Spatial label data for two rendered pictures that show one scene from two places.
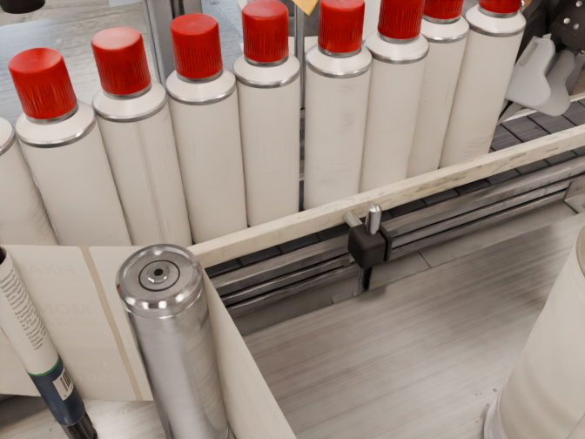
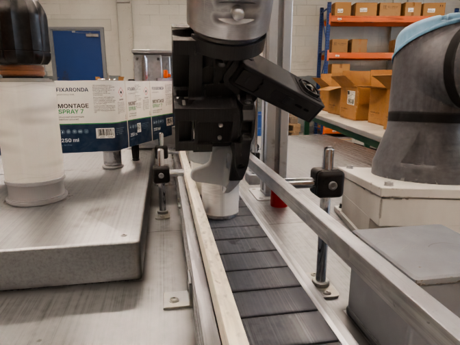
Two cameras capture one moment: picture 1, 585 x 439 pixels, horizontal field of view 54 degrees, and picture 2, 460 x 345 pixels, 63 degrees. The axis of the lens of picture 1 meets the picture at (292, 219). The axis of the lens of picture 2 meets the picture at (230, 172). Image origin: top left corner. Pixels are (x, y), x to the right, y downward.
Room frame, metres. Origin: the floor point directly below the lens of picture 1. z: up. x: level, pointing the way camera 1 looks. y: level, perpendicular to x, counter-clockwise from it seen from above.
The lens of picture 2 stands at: (0.61, -0.66, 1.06)
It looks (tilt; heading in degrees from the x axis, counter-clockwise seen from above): 13 degrees down; 104
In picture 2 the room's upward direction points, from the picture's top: straight up
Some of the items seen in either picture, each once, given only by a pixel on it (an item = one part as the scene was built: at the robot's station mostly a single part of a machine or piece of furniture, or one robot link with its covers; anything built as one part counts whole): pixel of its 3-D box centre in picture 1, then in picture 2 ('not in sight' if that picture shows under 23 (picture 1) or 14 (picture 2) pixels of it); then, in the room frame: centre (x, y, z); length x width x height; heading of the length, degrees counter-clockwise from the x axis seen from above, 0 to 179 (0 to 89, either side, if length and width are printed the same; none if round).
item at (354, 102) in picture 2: not in sight; (363, 94); (0.89, 2.55, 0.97); 0.45 x 0.38 x 0.37; 18
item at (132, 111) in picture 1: (144, 161); not in sight; (0.35, 0.11, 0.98); 0.05 x 0.05 x 0.20
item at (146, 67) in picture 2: not in sight; (157, 100); (0.14, 0.36, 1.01); 0.14 x 0.13 x 0.26; 114
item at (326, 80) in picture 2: not in sight; (336, 92); (0.69, 3.41, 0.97); 0.45 x 0.40 x 0.37; 17
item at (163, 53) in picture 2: not in sight; (153, 53); (0.13, 0.36, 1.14); 0.14 x 0.11 x 0.01; 114
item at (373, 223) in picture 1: (369, 255); (161, 182); (0.34, -0.07, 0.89); 0.03 x 0.03 x 0.12; 24
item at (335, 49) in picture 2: not in sight; (389, 72); (1.77, 7.67, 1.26); 2.78 x 0.61 x 2.51; 15
